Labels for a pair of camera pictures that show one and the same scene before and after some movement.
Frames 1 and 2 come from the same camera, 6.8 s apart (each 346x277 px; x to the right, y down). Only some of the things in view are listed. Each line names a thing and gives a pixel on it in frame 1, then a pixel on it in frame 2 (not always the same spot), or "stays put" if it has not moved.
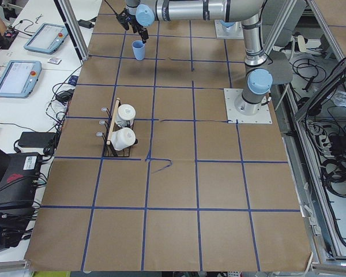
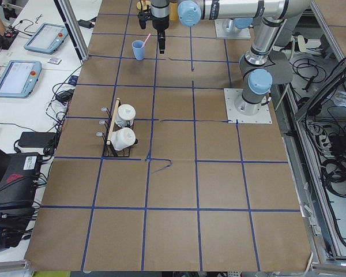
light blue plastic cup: x=139 y=49 stays put
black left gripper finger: x=144 y=34 to x=161 y=37
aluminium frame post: x=67 y=12 stays put
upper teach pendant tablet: x=47 y=38 stays put
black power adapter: x=37 y=139 stays put
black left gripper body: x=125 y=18 to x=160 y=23
